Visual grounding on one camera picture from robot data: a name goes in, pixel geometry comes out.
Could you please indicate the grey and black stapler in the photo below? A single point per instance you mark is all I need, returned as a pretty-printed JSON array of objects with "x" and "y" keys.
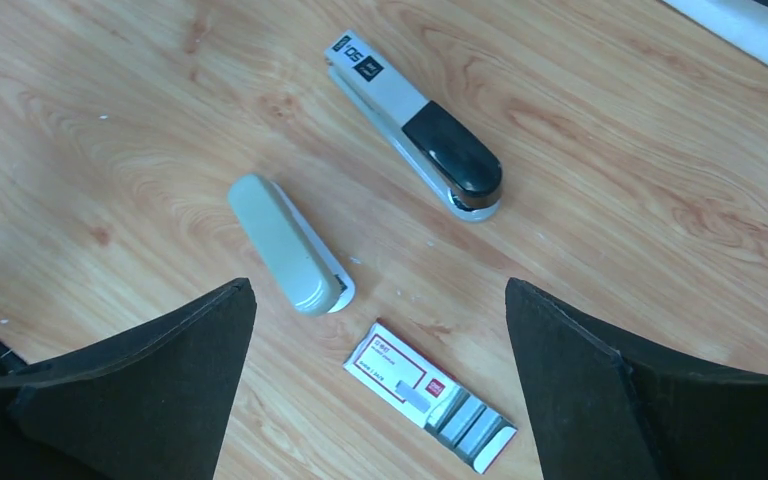
[{"x": 457, "y": 167}]

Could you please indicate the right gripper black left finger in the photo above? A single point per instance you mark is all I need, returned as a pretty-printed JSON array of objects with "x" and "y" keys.
[{"x": 152, "y": 402}]

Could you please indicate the red white staple box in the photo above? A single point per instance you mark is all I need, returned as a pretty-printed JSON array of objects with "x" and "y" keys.
[{"x": 430, "y": 398}]

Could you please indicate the small grey-green stapler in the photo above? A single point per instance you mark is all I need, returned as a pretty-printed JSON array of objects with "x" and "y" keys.
[{"x": 307, "y": 271}]

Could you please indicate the white rail at table edge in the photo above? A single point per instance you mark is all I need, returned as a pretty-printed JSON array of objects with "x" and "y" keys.
[{"x": 742, "y": 23}]

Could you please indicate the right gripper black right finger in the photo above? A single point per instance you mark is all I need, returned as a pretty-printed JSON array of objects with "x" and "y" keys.
[{"x": 605, "y": 403}]

